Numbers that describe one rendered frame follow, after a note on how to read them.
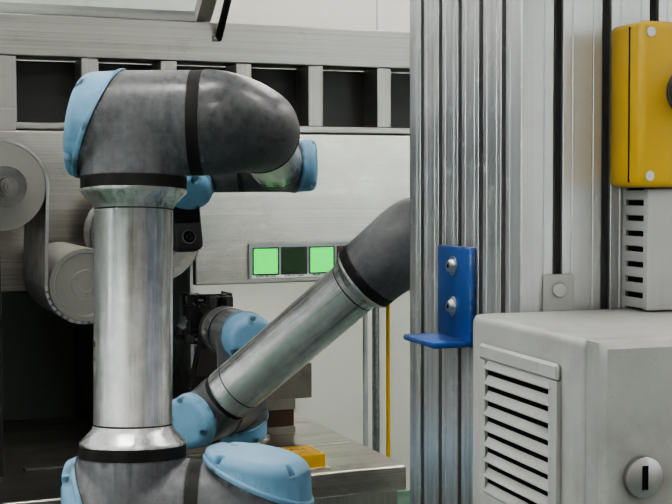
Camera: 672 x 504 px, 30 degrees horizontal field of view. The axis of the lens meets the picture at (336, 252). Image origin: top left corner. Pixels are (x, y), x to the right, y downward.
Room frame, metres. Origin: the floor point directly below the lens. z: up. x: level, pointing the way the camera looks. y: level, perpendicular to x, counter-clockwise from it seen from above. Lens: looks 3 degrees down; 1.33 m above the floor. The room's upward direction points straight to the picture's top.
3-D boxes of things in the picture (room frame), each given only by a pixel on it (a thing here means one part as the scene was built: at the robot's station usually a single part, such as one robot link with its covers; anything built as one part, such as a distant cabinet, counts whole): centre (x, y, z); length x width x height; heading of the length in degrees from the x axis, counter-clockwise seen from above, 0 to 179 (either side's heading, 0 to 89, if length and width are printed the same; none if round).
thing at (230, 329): (1.86, 0.14, 1.11); 0.11 x 0.08 x 0.09; 22
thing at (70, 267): (2.16, 0.45, 1.17); 0.26 x 0.12 x 0.12; 22
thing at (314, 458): (1.93, 0.06, 0.91); 0.07 x 0.07 x 0.02; 22
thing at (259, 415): (1.84, 0.15, 1.01); 0.11 x 0.08 x 0.11; 158
